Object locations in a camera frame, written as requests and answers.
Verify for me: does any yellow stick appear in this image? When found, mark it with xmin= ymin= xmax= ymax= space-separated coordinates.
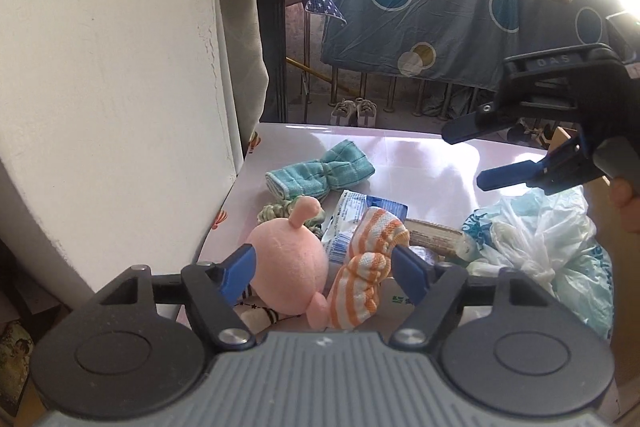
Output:
xmin=286 ymin=56 xmax=333 ymax=84

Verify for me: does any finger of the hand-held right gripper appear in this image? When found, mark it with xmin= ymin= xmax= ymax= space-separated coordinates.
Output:
xmin=476 ymin=134 xmax=593 ymax=196
xmin=441 ymin=103 xmax=518 ymax=146

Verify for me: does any blue white tissue pack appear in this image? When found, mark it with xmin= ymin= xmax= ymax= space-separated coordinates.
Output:
xmin=320 ymin=189 xmax=408 ymax=264

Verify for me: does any dark grey hanging cloth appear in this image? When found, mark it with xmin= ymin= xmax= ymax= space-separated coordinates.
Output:
xmin=422 ymin=84 xmax=483 ymax=118

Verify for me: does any white green plastic bag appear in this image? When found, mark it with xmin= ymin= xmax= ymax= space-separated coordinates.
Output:
xmin=460 ymin=186 xmax=615 ymax=340

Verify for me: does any green striped scrunchie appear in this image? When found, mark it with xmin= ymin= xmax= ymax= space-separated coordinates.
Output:
xmin=257 ymin=196 xmax=327 ymax=239

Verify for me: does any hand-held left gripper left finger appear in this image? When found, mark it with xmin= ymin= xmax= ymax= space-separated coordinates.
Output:
xmin=92 ymin=244 xmax=257 ymax=352

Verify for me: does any pink plush doll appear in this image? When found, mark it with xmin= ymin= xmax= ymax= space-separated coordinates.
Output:
xmin=235 ymin=196 xmax=332 ymax=333

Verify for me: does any orange white striped sock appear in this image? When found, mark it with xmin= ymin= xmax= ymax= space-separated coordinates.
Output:
xmin=327 ymin=207 xmax=410 ymax=329

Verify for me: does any person's right hand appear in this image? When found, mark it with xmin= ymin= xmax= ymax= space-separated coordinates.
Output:
xmin=607 ymin=179 xmax=640 ymax=211

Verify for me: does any brown cardboard box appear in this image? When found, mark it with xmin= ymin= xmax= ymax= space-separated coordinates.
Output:
xmin=549 ymin=126 xmax=640 ymax=413

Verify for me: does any metal railing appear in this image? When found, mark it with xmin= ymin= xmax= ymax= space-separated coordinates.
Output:
xmin=300 ymin=2 xmax=481 ymax=118

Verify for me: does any navy star print cloth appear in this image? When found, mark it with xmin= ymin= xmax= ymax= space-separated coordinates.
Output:
xmin=304 ymin=0 xmax=348 ymax=25

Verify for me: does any teal towel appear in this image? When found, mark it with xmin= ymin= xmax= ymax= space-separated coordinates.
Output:
xmin=265 ymin=139 xmax=376 ymax=201

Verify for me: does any beige curtain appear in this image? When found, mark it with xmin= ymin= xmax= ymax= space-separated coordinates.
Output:
xmin=212 ymin=0 xmax=323 ymax=158

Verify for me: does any dark door frame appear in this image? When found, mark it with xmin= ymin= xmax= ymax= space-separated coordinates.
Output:
xmin=247 ymin=0 xmax=290 ymax=124

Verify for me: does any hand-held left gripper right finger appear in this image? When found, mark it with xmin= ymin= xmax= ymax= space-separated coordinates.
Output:
xmin=390 ymin=246 xmax=551 ymax=352

